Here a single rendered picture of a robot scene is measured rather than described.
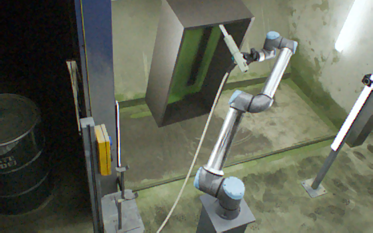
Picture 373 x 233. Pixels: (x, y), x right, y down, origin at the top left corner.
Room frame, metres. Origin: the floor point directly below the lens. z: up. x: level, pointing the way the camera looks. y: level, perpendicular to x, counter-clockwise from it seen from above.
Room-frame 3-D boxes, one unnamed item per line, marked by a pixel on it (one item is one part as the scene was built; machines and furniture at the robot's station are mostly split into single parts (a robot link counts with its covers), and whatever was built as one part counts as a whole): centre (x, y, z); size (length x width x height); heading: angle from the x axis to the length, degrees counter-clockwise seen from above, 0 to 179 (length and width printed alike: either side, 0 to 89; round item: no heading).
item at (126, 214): (1.20, 0.32, 0.95); 0.26 x 0.15 x 0.32; 29
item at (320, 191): (2.28, -1.34, 0.01); 0.20 x 0.20 x 0.01; 29
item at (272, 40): (2.37, -0.51, 1.51); 0.12 x 0.09 x 0.12; 70
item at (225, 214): (1.45, -0.36, 0.69); 0.19 x 0.19 x 0.10
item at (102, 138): (1.14, 0.41, 1.42); 0.12 x 0.06 x 0.26; 29
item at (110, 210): (1.19, 0.34, 0.78); 0.31 x 0.23 x 0.01; 29
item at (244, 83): (3.42, -0.07, 0.11); 2.70 x 0.02 x 0.13; 119
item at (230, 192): (1.46, -0.35, 0.83); 0.17 x 0.15 x 0.18; 70
